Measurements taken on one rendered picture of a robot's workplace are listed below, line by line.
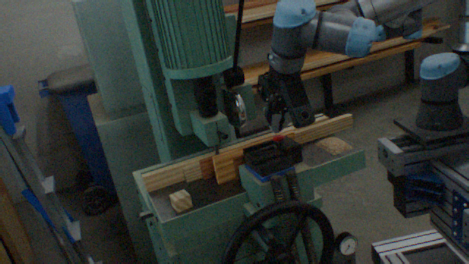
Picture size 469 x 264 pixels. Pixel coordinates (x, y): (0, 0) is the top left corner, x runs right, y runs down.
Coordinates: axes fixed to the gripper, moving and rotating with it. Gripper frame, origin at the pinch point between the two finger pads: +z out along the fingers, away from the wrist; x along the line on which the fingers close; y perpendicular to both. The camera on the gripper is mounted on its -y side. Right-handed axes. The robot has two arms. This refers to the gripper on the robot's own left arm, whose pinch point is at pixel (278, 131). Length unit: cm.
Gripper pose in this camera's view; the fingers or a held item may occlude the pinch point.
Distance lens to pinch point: 105.3
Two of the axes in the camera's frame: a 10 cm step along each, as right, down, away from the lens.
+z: -0.5, 6.5, 7.6
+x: -9.1, 2.9, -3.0
